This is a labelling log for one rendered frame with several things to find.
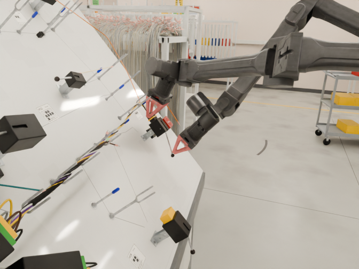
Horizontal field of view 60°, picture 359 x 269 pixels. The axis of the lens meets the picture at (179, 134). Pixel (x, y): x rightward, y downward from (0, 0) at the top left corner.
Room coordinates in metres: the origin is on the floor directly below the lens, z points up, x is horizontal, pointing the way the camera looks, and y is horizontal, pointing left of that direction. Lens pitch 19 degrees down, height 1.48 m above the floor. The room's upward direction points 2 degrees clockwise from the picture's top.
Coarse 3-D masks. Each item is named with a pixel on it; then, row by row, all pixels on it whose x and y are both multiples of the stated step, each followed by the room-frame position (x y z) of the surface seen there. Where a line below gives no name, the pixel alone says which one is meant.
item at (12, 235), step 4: (0, 216) 0.35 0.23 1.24; (0, 220) 0.34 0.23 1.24; (4, 220) 0.35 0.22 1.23; (0, 224) 0.33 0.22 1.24; (4, 224) 0.34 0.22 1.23; (8, 224) 0.35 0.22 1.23; (0, 228) 0.33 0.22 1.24; (4, 228) 0.33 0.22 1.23; (8, 228) 0.34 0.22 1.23; (4, 232) 0.33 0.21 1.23; (8, 232) 0.33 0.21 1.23; (12, 232) 0.34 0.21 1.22; (4, 236) 0.32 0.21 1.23; (8, 236) 0.33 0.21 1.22; (12, 236) 0.34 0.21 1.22; (16, 236) 0.34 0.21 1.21; (8, 240) 0.32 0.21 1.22; (12, 240) 0.33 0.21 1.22; (12, 244) 0.32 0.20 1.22
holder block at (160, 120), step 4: (156, 120) 1.05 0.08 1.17; (160, 120) 1.07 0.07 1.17; (152, 124) 1.05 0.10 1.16; (156, 124) 1.05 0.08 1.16; (160, 124) 1.04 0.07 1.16; (164, 124) 1.07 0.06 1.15; (152, 128) 1.05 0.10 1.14; (156, 128) 1.05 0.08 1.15; (160, 128) 1.04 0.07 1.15; (164, 128) 1.04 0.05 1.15; (168, 128) 1.07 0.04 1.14; (156, 132) 1.05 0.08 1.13; (160, 132) 1.04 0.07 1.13; (164, 132) 1.04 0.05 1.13
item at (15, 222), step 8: (104, 144) 0.70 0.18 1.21; (112, 144) 0.72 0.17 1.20; (80, 160) 0.59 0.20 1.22; (72, 168) 0.55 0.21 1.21; (64, 176) 0.52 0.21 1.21; (56, 184) 0.49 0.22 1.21; (48, 192) 0.47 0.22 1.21; (8, 200) 0.37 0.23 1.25; (32, 200) 0.43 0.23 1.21; (40, 200) 0.44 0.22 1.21; (0, 208) 0.36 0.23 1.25; (24, 208) 0.41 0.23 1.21; (16, 216) 0.40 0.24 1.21; (16, 224) 0.38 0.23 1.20; (16, 232) 0.36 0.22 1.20; (16, 240) 0.36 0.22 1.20; (96, 264) 0.40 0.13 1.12
